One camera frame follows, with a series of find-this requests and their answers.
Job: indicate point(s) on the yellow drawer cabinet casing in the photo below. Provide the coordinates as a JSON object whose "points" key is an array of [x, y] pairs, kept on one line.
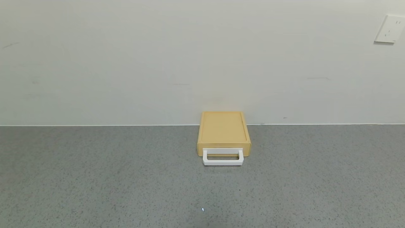
{"points": [[223, 128]]}

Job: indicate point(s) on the white wall power outlet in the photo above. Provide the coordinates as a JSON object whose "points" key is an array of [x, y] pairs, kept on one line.
{"points": [[389, 29]]}

